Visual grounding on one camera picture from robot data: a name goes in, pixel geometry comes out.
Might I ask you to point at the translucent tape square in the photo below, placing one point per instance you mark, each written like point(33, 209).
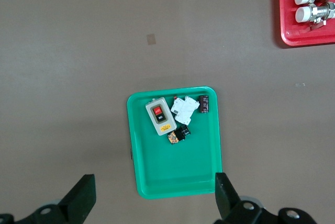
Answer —
point(151, 39)

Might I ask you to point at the black cylindrical capacitor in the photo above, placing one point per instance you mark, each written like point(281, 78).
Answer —
point(204, 103)

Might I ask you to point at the grey on-off switch box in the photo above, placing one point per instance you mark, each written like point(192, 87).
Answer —
point(160, 118)

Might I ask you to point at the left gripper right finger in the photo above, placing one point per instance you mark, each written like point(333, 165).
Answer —
point(226, 200)

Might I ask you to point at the clear tape strip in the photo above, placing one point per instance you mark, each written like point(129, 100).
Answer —
point(300, 84)

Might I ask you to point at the green plastic tray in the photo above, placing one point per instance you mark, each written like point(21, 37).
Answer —
point(178, 171)

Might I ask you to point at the white circuit breaker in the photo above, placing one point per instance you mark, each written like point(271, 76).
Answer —
point(184, 110)

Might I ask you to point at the red tray with pipe fittings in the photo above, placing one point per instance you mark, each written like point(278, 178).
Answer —
point(286, 25)

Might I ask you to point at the black and orange component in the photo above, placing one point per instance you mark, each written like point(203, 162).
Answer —
point(178, 135)

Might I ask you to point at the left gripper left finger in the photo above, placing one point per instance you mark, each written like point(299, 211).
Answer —
point(78, 203)

